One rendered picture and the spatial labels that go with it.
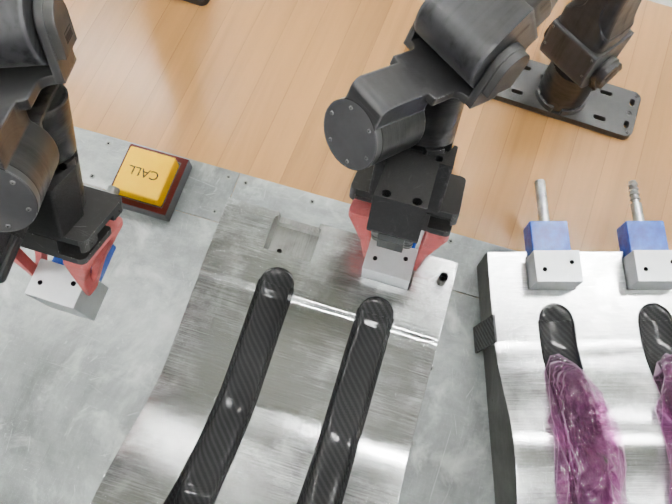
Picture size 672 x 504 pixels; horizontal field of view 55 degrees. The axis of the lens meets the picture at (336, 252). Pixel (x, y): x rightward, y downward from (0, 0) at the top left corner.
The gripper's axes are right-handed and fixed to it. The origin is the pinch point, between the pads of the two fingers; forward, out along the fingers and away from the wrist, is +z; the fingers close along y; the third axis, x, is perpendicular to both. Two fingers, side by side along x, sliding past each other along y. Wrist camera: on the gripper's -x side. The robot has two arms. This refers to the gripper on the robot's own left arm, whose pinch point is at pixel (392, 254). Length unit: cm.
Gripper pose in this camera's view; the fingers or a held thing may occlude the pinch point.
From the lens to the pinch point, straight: 66.7
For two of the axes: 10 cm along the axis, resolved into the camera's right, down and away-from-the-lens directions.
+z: -1.3, 7.4, 6.6
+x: 2.6, -6.2, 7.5
